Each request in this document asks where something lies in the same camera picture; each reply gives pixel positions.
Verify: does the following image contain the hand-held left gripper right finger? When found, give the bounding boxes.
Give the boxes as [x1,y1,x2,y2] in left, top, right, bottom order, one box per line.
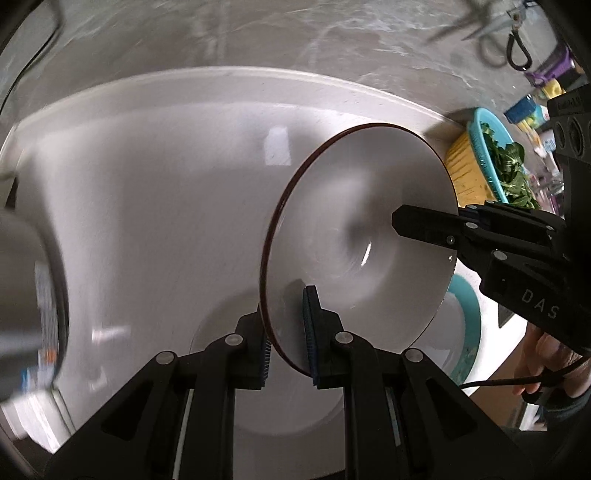
[301,285,532,480]

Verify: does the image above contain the green leafy vegetables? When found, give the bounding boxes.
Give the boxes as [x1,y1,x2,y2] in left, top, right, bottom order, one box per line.
[479,121,542,209]

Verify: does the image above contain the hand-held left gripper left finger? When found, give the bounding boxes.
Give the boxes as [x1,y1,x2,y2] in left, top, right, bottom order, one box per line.
[44,313,271,480]

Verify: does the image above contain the purple peeler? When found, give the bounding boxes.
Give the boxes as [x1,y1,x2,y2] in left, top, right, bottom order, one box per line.
[525,45,577,88]

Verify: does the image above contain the deep teal floral plate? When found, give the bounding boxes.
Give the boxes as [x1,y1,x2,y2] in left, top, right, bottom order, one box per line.
[433,275,483,387]

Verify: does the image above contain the white folded towel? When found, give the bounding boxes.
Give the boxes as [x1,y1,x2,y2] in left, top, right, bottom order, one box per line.
[8,387,75,454]

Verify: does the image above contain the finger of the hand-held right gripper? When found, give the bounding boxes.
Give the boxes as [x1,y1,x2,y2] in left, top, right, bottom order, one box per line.
[459,200,561,232]
[391,204,566,280]

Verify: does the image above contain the yellow plastic basin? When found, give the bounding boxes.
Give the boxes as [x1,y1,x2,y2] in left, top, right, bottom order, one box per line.
[444,133,498,205]

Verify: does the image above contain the teal plastic colander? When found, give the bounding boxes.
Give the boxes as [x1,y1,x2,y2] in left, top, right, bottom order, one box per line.
[465,107,516,205]

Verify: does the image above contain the person's right hand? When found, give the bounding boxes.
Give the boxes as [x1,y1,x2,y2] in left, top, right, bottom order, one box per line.
[512,323,591,418]

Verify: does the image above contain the black handled kitchen scissors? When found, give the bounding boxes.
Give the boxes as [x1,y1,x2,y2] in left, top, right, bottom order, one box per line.
[426,0,533,71]

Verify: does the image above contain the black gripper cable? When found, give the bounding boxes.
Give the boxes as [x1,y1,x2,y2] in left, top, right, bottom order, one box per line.
[456,375,546,391]

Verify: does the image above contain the stainless steel electric cooker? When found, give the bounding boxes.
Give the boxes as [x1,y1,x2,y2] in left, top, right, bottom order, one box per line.
[0,207,71,404]

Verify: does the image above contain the dark rimmed red patterned bowl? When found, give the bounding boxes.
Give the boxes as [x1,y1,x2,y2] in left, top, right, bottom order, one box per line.
[259,123,460,376]

